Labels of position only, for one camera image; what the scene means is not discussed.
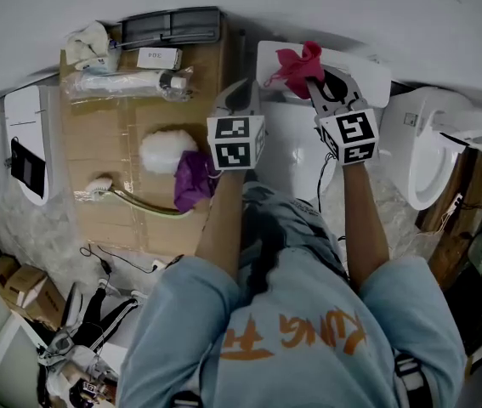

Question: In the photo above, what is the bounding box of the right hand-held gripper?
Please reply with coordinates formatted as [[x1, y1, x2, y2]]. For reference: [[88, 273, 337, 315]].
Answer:
[[306, 65, 380, 167]]

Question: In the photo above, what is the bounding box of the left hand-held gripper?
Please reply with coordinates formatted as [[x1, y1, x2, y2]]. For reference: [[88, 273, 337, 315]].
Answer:
[[206, 78, 266, 172]]

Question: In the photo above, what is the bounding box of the pink cloth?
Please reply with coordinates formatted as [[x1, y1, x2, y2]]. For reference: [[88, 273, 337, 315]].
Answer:
[[264, 40, 326, 100]]

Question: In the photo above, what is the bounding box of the white toilet with tank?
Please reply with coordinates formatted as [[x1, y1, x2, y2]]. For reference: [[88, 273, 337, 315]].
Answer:
[[256, 39, 393, 203]]

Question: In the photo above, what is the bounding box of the person's left forearm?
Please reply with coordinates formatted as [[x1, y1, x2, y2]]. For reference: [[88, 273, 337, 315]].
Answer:
[[196, 169, 248, 278]]

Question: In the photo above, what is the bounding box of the person's right forearm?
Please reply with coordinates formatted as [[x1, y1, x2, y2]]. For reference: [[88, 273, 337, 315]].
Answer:
[[342, 161, 390, 292]]

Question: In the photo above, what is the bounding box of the white toilet with raised lid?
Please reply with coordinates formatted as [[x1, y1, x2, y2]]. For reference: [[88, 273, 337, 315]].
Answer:
[[379, 85, 482, 212]]

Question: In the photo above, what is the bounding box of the white toilet with flat lid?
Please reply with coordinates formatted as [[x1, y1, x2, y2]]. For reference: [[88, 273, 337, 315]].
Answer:
[[3, 85, 53, 207]]

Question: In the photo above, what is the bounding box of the white fluffy ball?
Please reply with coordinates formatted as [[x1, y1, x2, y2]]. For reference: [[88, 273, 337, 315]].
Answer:
[[139, 128, 199, 174]]

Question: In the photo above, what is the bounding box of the purple cloth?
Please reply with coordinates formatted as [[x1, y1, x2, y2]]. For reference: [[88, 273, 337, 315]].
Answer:
[[173, 150, 220, 214]]

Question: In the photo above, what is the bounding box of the small white box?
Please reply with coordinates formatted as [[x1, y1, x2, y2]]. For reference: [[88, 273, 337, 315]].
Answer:
[[137, 48, 184, 71]]

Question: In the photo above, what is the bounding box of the grey plastic tray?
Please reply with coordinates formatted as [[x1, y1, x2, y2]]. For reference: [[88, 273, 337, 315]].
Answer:
[[120, 6, 223, 44]]

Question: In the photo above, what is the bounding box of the plastic-wrapped white tube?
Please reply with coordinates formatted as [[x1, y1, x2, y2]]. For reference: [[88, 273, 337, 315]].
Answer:
[[61, 69, 163, 99]]

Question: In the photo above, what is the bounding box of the white blue packet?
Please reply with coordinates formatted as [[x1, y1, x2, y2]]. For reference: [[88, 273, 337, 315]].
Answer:
[[74, 51, 121, 74]]

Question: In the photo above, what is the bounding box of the large cardboard box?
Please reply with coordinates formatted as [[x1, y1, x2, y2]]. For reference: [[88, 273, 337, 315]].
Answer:
[[60, 17, 229, 257]]

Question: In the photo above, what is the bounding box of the cream rag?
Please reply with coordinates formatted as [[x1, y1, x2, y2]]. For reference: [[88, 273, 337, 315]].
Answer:
[[65, 20, 110, 65]]

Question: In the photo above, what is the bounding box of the brown wooden platform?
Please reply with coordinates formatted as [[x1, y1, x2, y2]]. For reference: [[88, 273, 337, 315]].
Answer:
[[417, 146, 482, 291]]

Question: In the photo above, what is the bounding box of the black panel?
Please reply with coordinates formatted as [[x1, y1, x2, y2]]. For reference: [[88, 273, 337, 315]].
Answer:
[[9, 138, 47, 199]]

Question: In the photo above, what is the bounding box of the person's light blue shirt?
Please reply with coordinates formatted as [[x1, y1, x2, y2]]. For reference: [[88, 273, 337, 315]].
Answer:
[[116, 183, 467, 408]]

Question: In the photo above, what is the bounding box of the small cardboard box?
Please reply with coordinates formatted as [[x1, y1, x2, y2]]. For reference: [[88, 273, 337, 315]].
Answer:
[[0, 255, 20, 292], [4, 263, 65, 331]]

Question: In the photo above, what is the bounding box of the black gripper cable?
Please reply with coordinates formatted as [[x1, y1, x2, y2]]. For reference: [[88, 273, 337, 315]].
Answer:
[[315, 153, 337, 216]]

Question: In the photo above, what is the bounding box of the black floor cable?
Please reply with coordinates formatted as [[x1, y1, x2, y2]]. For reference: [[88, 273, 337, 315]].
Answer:
[[79, 243, 159, 275]]

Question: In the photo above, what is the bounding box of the black white harness strap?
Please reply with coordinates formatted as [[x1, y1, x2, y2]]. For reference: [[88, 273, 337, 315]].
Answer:
[[393, 353, 427, 408], [170, 391, 201, 408]]

